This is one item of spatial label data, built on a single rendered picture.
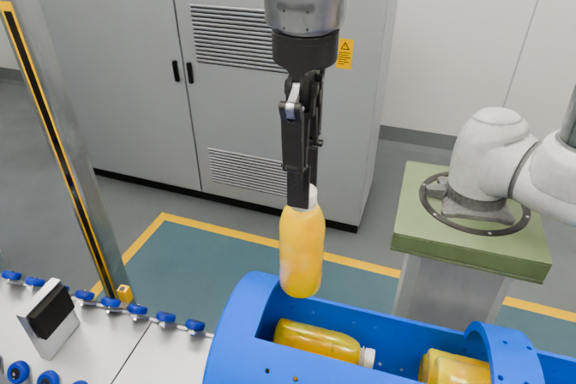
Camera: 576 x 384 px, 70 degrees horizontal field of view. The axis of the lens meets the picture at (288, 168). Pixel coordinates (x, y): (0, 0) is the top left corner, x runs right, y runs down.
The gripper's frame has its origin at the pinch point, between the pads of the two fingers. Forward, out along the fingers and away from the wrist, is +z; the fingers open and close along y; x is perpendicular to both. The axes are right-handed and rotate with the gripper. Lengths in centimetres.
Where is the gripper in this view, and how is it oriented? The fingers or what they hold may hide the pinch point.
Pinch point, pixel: (303, 177)
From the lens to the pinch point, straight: 56.3
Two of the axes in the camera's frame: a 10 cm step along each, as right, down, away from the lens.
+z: 0.1, 8.3, 5.6
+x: 9.6, 1.5, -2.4
